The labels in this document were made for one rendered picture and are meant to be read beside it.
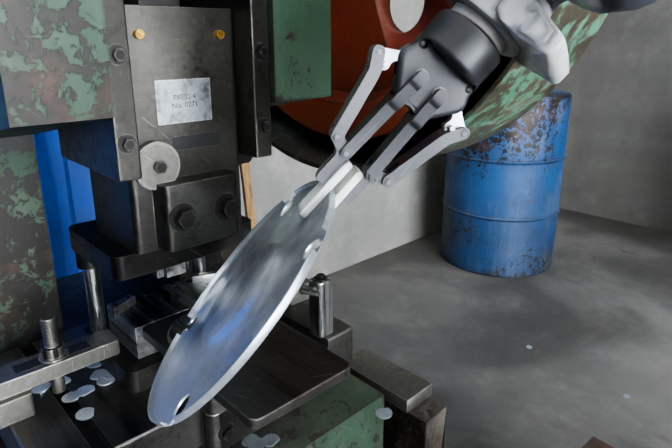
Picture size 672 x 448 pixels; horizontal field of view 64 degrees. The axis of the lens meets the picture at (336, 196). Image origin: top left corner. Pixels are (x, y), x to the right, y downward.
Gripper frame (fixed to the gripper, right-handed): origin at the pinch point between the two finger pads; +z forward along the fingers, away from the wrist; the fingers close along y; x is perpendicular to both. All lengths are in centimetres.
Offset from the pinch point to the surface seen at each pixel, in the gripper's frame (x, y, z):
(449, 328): -138, -114, 32
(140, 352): -12.5, 1.0, 34.1
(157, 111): -12.1, 18.1, 7.5
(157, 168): -9.6, 14.1, 12.1
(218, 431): -4.1, -10.9, 31.8
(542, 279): -178, -158, -8
